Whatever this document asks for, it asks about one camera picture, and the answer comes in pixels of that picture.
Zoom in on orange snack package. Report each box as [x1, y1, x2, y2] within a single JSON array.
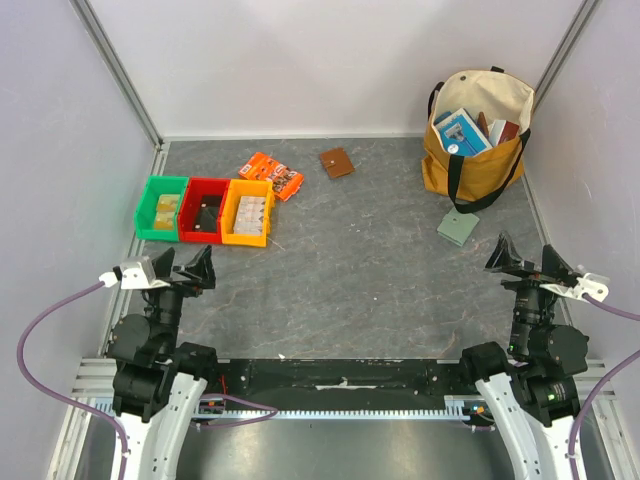
[[238, 152, 304, 202]]

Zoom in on red white box in bag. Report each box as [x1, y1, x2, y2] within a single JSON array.
[[489, 120, 520, 147]]

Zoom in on yellow canvas tote bag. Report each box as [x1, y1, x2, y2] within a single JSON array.
[[422, 67, 535, 214]]

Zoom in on black item in red bin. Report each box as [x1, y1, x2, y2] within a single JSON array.
[[194, 195, 222, 233]]

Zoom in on green card holder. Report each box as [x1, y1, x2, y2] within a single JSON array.
[[437, 208, 480, 247]]

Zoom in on green plastic bin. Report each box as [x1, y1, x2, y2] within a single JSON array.
[[134, 176, 188, 242]]

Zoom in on brown leather wallet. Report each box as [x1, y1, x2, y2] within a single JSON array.
[[319, 147, 355, 179]]

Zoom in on red plastic bin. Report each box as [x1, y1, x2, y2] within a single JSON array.
[[178, 177, 230, 244]]

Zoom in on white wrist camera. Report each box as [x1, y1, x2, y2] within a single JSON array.
[[98, 256, 170, 290], [540, 273, 610, 302]]

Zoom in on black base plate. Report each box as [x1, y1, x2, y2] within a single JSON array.
[[206, 359, 477, 411]]

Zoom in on blue razor box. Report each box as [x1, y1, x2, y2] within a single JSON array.
[[434, 108, 492, 157]]

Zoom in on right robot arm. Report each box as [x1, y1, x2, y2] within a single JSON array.
[[457, 232, 589, 479]]

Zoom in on yellow plastic bin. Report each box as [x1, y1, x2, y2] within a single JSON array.
[[221, 179, 275, 248]]

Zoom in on white boxes in yellow bin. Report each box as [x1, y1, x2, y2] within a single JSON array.
[[233, 196, 266, 236]]

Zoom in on aluminium cable duct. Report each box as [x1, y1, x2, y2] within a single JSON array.
[[93, 395, 481, 420]]

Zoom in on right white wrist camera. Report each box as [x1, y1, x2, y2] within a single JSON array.
[[540, 273, 610, 302]]

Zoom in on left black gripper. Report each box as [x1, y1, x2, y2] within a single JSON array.
[[146, 243, 215, 355]]

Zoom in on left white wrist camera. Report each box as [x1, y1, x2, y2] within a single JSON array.
[[98, 256, 170, 290]]

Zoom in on gold cards in green bin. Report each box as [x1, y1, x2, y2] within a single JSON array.
[[153, 194, 180, 231]]

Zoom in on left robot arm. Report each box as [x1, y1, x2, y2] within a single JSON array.
[[106, 246, 220, 479]]

